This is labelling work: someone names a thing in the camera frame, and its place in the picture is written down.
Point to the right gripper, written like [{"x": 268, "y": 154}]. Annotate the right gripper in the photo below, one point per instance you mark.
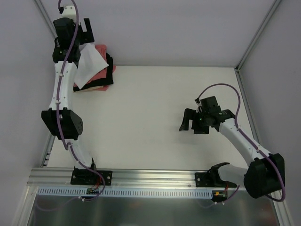
[{"x": 196, "y": 121}]

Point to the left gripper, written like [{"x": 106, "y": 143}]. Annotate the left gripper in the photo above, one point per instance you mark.
[{"x": 83, "y": 33}]

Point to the white t shirt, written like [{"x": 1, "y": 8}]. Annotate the white t shirt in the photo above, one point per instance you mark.
[{"x": 91, "y": 62}]

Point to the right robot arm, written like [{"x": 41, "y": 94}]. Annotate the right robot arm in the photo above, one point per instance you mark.
[{"x": 266, "y": 171}]

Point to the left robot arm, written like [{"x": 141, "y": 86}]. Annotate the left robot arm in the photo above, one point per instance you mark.
[{"x": 60, "y": 118}]

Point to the top pink folded shirt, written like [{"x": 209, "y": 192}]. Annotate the top pink folded shirt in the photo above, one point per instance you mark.
[{"x": 102, "y": 49}]

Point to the beige folded shirt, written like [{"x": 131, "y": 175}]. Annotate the beige folded shirt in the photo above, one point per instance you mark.
[{"x": 86, "y": 90}]

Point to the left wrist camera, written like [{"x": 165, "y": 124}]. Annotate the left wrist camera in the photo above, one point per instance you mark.
[{"x": 68, "y": 11}]

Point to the left frame post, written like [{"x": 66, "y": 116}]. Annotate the left frame post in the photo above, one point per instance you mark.
[{"x": 45, "y": 16}]

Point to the frame post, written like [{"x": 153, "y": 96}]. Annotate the frame post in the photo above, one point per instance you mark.
[
  {"x": 45, "y": 16},
  {"x": 258, "y": 33}
]

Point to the right side frame rail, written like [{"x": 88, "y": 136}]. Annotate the right side frame rail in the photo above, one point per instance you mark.
[{"x": 247, "y": 106}]

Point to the frame rail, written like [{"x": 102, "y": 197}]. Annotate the frame rail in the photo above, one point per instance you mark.
[
  {"x": 47, "y": 151},
  {"x": 247, "y": 106}
]

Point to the right frame post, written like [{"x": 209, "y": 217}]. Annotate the right frame post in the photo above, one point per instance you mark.
[{"x": 258, "y": 33}]

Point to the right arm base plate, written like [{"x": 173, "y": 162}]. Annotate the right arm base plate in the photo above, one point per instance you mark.
[{"x": 211, "y": 179}]

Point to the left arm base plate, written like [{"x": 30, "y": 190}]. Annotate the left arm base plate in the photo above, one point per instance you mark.
[{"x": 86, "y": 177}]

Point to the left side frame rail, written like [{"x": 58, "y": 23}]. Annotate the left side frame rail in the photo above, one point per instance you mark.
[{"x": 47, "y": 151}]

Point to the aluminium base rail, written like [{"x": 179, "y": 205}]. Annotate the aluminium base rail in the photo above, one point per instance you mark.
[{"x": 120, "y": 178}]

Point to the white slotted cable duct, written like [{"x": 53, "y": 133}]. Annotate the white slotted cable duct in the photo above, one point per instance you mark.
[{"x": 128, "y": 192}]

